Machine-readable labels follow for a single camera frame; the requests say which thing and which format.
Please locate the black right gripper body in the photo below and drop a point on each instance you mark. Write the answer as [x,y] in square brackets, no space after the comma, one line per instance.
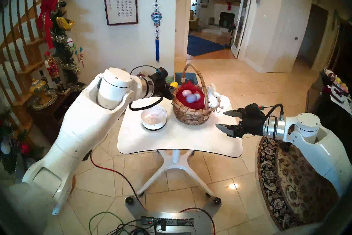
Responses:
[251,123]

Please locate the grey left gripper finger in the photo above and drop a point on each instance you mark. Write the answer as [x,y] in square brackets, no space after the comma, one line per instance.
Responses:
[171,86]
[169,94]

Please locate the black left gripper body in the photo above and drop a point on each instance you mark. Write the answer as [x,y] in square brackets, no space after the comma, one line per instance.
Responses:
[161,87]

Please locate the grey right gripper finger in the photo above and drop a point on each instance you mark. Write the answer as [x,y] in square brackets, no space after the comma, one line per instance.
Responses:
[225,129]
[232,113]

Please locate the yellow easter egg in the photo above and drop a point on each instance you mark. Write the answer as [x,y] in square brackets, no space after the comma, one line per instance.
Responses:
[174,85]

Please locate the pink glitter easter egg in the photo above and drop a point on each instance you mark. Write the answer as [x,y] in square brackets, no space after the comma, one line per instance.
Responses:
[186,93]

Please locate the matte purple easter egg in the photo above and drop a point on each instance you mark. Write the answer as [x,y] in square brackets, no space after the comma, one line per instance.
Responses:
[191,98]

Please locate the blue glitter easter egg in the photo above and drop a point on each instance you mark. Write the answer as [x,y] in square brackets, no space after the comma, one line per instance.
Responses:
[198,96]

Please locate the grey left shoulder housing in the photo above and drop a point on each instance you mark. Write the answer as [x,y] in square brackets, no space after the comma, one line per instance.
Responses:
[22,209]

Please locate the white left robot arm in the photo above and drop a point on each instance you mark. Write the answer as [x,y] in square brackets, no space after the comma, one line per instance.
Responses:
[88,127]

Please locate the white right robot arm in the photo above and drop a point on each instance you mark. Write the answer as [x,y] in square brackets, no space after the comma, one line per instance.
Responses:
[316,143]

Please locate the dark patterned egg ornament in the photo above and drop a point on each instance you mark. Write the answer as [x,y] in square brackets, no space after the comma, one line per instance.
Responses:
[330,74]

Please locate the pastel plastic egg pile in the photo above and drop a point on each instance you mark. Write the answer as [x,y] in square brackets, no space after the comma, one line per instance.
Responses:
[341,84]

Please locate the green jade stone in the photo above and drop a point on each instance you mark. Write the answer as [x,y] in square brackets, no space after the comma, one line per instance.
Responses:
[170,79]

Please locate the red tulle fabric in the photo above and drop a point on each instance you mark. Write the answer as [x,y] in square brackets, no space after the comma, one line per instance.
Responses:
[181,101]

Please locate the burlap ribbon bow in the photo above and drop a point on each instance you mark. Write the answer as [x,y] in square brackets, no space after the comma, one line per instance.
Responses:
[217,108]

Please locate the large white plush bunny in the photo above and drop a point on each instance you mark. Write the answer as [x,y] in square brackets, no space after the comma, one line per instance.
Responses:
[216,101]

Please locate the blue storage box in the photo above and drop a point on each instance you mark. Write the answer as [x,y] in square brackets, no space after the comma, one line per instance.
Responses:
[192,79]

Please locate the small white plush bunny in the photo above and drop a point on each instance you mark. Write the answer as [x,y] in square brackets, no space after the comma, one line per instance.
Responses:
[211,89]

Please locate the white bowl with black base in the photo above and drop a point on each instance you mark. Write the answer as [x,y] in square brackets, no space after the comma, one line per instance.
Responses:
[154,127]

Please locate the blue floor rug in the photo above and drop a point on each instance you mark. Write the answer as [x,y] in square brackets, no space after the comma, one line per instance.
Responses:
[203,45]

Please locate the white fur rug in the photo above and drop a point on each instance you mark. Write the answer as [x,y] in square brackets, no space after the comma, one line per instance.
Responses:
[211,30]

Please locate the vase pendant with blue tassel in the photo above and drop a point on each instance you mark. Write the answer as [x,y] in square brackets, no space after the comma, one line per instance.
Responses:
[156,18]

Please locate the beige armchair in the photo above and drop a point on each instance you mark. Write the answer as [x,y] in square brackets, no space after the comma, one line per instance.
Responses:
[194,21]

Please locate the round oriental rug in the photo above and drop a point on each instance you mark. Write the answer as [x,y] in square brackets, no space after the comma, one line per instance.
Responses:
[297,182]

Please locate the red santa hat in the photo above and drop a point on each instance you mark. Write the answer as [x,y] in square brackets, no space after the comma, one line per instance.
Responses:
[328,90]

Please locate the black fireplace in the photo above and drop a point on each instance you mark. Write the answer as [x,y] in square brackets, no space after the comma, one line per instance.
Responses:
[227,19]

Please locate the white french door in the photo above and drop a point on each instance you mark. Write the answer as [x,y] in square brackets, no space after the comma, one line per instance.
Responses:
[242,22]

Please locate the red mantel stocking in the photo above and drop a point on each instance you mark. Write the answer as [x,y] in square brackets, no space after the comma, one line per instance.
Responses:
[229,6]

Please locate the green christmas garland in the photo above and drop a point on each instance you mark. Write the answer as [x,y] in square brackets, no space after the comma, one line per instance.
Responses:
[63,50]

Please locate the white panel door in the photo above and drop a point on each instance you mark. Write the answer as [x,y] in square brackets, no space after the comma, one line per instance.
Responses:
[291,25]

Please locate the black power strip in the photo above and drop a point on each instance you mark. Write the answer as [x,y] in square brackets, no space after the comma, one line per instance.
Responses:
[170,221]

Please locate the red nutcracker figure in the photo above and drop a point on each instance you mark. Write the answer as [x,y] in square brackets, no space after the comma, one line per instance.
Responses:
[52,69]

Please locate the brass plate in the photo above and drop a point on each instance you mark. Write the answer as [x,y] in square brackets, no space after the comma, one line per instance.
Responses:
[51,99]

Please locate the dark wooden side table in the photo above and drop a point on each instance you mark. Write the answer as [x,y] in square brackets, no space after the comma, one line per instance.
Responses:
[52,118]

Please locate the gold ingot ornament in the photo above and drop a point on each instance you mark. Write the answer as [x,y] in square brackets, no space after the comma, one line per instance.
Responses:
[64,23]

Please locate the small black nutcracker figure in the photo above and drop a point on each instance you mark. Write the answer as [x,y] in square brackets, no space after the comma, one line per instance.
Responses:
[44,80]

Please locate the yellow ceramic vase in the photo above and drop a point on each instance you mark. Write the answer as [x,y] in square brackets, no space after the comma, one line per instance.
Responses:
[38,88]

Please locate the wooden staircase banister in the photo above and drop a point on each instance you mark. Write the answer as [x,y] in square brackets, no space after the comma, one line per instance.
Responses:
[30,52]

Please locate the red ribbon bow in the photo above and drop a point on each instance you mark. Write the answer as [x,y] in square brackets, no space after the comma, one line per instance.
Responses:
[48,8]

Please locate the red bauble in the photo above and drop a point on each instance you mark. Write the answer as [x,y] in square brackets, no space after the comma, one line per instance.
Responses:
[24,148]

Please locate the silver bauble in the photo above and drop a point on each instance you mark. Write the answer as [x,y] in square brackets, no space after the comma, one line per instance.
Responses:
[5,147]

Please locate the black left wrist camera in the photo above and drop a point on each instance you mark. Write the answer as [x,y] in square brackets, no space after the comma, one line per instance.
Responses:
[161,72]

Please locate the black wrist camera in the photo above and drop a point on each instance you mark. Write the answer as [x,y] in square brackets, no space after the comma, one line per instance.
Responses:
[253,107]
[161,72]

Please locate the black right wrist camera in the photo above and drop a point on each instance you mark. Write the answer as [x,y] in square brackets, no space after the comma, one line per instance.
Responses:
[253,107]

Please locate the white pedestal table base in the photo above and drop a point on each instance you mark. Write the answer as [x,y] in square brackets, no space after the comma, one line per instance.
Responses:
[176,160]

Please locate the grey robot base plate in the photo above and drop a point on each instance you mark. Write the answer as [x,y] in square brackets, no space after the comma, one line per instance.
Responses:
[203,220]

